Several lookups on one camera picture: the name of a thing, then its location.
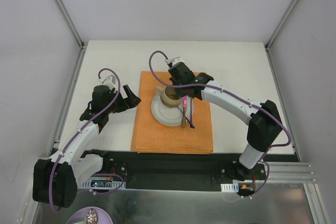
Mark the white ceramic plate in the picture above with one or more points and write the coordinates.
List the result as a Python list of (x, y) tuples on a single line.
[(168, 116)]

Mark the white cable duct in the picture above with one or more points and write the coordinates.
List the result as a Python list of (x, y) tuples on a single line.
[(230, 188), (102, 184)]

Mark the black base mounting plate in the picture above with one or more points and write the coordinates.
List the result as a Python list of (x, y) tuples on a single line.
[(184, 172)]

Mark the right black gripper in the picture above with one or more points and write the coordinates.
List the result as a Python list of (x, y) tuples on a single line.
[(180, 92)]

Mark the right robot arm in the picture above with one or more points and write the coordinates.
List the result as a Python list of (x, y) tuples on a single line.
[(263, 119)]

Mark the iridescent purple knife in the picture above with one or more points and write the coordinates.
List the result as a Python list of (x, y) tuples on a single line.
[(184, 121)]

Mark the left white cable duct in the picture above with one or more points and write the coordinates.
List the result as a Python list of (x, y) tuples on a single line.
[(102, 184)]

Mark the silver cutlery on lilac plate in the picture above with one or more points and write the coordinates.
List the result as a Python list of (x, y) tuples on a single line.
[(91, 216)]

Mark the right aluminium frame post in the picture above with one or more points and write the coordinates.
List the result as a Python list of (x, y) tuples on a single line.
[(281, 24)]

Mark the left aluminium frame post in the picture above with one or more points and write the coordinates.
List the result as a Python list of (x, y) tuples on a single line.
[(69, 22)]

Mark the aluminium frame post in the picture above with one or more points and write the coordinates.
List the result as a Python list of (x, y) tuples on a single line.
[(281, 24), (69, 22)]

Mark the orange cloth placemat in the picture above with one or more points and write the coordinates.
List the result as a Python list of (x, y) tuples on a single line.
[(150, 136)]

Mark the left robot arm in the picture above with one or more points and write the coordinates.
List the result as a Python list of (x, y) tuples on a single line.
[(56, 179)]

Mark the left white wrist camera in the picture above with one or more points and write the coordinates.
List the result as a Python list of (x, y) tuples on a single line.
[(109, 81)]

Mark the aluminium front rail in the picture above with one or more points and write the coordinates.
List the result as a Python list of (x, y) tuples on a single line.
[(281, 172)]

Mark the blue metal fork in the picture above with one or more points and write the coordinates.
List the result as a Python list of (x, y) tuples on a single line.
[(187, 120)]

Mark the right white cable duct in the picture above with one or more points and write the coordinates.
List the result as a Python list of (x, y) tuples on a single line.
[(230, 188)]

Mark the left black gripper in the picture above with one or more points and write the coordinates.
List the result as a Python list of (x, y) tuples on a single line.
[(122, 102)]

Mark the beige ceramic mug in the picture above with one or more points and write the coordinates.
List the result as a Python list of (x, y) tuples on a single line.
[(168, 96)]

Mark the gold purple spoon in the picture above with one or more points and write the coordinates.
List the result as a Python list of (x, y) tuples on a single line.
[(191, 114)]

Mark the lilac plate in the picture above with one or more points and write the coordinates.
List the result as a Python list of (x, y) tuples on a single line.
[(79, 216)]

